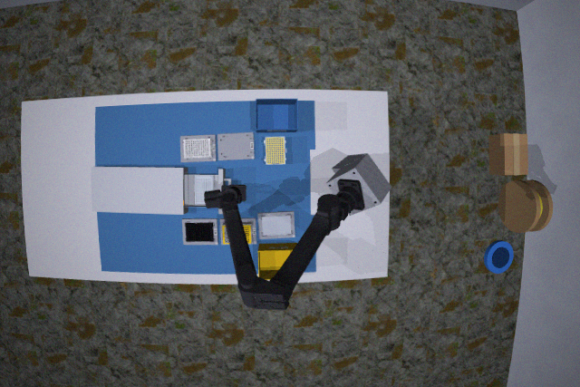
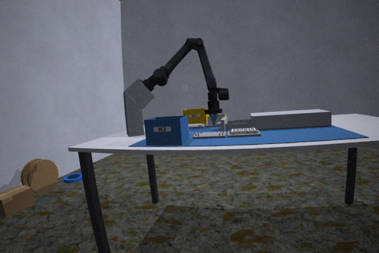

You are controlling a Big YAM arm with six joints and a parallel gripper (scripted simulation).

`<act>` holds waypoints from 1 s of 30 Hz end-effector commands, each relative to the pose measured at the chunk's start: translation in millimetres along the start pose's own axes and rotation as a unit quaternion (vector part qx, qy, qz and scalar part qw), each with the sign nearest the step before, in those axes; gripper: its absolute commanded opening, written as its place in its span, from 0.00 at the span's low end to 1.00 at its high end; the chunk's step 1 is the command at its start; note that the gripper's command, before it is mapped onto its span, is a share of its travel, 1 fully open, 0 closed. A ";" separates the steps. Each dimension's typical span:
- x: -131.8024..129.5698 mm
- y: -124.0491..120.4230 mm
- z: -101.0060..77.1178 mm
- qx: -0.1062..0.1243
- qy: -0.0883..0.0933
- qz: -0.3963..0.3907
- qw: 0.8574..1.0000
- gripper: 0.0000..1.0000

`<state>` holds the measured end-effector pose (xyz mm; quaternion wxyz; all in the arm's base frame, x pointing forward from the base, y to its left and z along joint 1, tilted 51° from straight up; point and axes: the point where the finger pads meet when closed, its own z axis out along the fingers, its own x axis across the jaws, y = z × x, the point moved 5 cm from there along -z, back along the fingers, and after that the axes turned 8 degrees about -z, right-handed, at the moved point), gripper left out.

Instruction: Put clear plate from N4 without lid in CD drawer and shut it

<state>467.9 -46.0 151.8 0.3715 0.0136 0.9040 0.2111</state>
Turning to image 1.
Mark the blue flat mat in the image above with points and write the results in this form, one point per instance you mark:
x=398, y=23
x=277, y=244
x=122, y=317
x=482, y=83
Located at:
x=147, y=135

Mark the blue open-top tray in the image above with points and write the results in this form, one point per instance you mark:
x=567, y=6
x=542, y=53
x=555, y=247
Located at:
x=277, y=115

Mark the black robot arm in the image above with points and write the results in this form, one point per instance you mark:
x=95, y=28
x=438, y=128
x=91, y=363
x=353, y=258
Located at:
x=253, y=288

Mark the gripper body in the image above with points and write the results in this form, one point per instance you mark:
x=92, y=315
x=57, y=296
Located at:
x=242, y=189

